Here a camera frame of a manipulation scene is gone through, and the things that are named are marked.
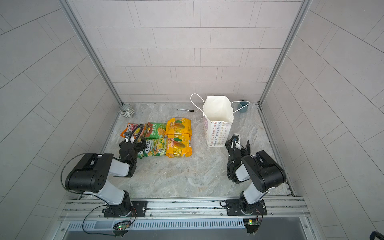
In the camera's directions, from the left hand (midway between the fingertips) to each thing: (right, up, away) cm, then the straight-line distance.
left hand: (139, 134), depth 92 cm
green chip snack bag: (+8, +2, +6) cm, 11 cm away
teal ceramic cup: (+68, +20, +11) cm, 71 cm away
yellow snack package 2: (+26, -6, -5) cm, 27 cm away
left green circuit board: (+4, -36, -28) cm, 46 cm away
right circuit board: (+62, -39, -23) cm, 77 cm away
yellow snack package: (+24, +5, +4) cm, 25 cm away
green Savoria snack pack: (+10, -7, -3) cm, 13 cm away
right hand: (+62, -2, -2) cm, 62 cm away
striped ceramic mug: (-15, +15, +16) cm, 26 cm away
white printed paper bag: (+50, +10, +6) cm, 51 cm away
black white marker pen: (+27, +16, +20) cm, 37 cm away
